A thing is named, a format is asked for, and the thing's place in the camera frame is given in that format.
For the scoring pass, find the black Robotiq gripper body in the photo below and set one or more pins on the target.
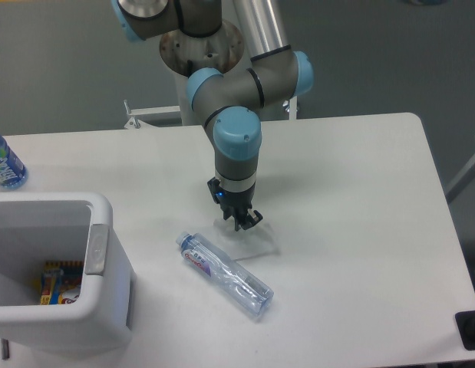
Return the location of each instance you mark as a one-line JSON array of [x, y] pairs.
[[240, 201]]

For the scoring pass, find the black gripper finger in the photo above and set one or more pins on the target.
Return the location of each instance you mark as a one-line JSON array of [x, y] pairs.
[[248, 219], [231, 214]]

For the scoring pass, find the clear plastic wrapper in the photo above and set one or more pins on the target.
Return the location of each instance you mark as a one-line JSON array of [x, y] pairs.
[[255, 242]]

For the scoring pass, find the clear plastic water bottle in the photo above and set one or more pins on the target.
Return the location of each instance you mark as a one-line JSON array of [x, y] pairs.
[[243, 287]]

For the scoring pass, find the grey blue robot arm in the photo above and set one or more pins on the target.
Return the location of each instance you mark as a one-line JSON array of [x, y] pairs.
[[231, 72]]

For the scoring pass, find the white plastic trash can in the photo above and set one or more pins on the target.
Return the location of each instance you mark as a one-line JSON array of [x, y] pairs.
[[63, 226]]

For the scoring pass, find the colourful snack package in bin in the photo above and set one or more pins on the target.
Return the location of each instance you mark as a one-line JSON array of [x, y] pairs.
[[59, 282]]

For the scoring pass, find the blue labelled water bottle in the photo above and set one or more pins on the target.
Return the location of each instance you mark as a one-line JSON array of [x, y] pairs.
[[13, 172]]

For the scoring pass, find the black clamp at table edge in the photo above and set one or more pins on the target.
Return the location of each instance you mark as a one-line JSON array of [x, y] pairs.
[[466, 325]]

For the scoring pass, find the white upright bracket with bolt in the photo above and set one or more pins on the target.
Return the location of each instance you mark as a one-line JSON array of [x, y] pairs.
[[291, 108]]

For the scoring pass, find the white metal base bracket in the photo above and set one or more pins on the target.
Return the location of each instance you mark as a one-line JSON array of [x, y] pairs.
[[152, 117]]

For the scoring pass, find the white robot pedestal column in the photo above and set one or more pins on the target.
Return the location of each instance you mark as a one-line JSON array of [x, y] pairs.
[[183, 55]]

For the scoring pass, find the white metal frame right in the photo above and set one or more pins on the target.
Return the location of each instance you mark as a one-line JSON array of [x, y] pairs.
[[461, 180]]

